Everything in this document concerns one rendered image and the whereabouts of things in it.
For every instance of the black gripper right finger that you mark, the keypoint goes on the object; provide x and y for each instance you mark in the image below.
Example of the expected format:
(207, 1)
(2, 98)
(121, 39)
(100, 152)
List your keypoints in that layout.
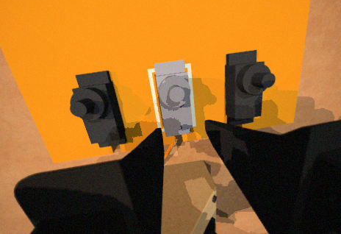
(273, 171)

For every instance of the orange flat deck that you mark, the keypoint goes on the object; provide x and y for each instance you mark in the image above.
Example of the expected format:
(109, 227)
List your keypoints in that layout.
(86, 70)

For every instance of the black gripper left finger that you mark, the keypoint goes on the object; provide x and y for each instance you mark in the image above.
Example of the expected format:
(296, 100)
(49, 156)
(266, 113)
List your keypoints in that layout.
(133, 184)

